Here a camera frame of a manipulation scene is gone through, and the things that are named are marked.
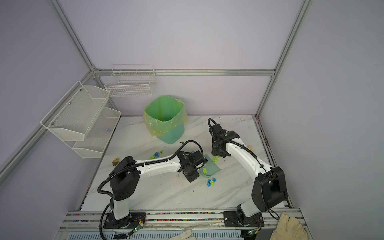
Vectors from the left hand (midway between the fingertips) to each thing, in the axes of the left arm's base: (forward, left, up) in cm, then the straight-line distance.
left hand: (190, 175), depth 85 cm
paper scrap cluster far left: (+16, +23, -4) cm, 29 cm away
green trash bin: (+28, +13, +1) cm, 31 cm away
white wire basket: (+52, +40, +29) cm, 71 cm away
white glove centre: (-28, +2, -5) cm, 28 cm away
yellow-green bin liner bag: (+43, +20, +7) cm, 48 cm away
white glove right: (-25, -48, -3) cm, 55 cm away
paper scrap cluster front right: (-3, -12, -3) cm, 13 cm away
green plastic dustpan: (+6, -12, -3) cm, 14 cm away
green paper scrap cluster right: (+12, -16, -3) cm, 20 cm away
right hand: (+10, -15, +9) cm, 21 cm away
